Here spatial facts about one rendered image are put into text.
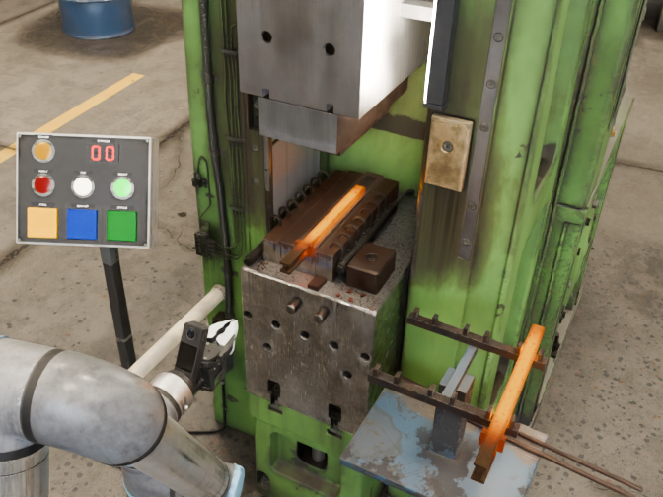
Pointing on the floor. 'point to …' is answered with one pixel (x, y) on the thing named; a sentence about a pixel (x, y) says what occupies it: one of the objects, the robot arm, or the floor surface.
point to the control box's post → (117, 304)
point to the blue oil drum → (97, 19)
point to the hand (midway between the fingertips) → (232, 321)
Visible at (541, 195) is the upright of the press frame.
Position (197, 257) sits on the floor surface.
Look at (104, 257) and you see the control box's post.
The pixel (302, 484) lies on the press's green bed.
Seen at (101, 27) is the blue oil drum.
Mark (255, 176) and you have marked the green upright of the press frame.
